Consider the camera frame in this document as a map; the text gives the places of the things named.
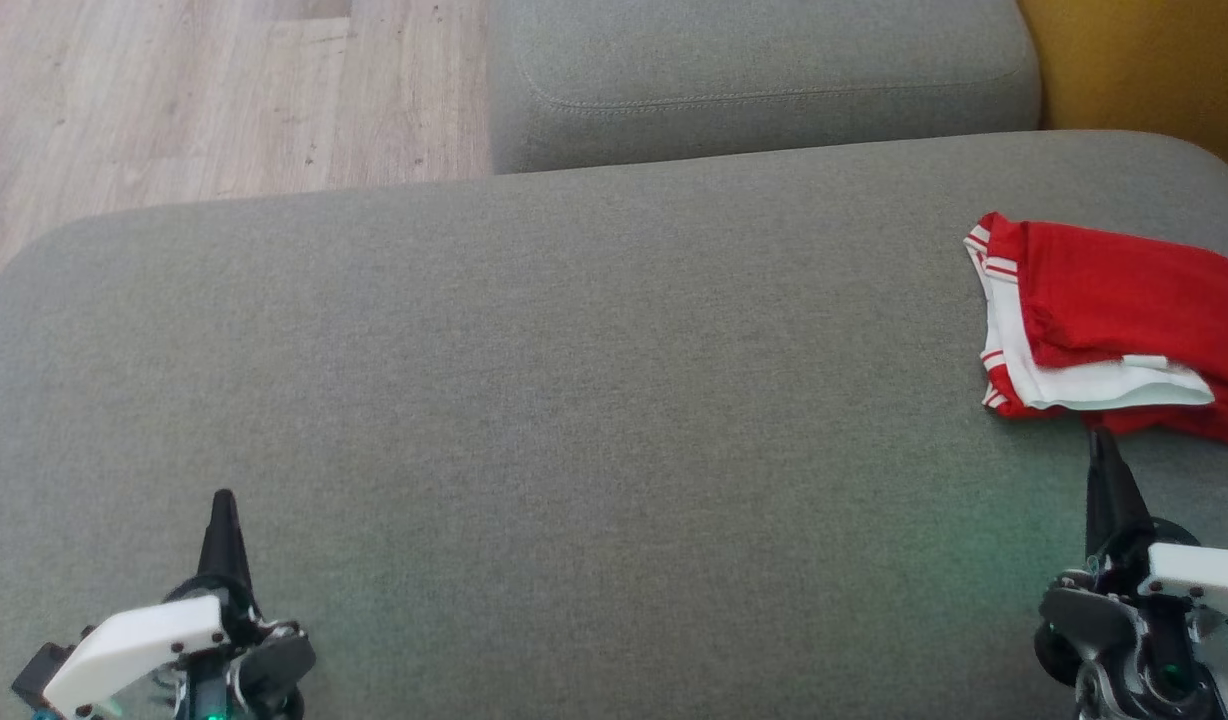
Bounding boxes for red shirt white striped sleeves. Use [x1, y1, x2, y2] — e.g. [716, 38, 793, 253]
[964, 212, 1228, 419]

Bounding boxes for grey sofa seat cushion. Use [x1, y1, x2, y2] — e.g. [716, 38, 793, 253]
[486, 0, 1043, 176]

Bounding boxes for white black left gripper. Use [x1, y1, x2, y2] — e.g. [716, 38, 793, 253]
[42, 488, 317, 720]

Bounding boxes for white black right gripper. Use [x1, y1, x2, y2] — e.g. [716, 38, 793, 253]
[1034, 426, 1228, 720]

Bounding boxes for red Bulls 23 jersey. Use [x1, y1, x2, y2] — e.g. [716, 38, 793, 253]
[1084, 402, 1228, 451]

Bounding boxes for wide yellow sofa back cushion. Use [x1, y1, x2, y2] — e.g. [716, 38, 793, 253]
[1017, 0, 1228, 186]

